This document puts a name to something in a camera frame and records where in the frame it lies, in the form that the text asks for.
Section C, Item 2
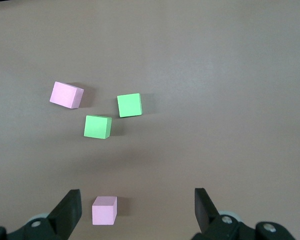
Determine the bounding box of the pink foam cube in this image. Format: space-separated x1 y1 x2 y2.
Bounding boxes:
91 196 118 226
49 81 85 110

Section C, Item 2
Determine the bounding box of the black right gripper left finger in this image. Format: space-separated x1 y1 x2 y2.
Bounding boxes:
0 188 82 240

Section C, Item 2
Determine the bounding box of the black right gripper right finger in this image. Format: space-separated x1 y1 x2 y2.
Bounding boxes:
191 187 296 240

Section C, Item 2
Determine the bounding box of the green foam cube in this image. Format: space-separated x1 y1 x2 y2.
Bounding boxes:
83 114 113 140
116 92 143 118

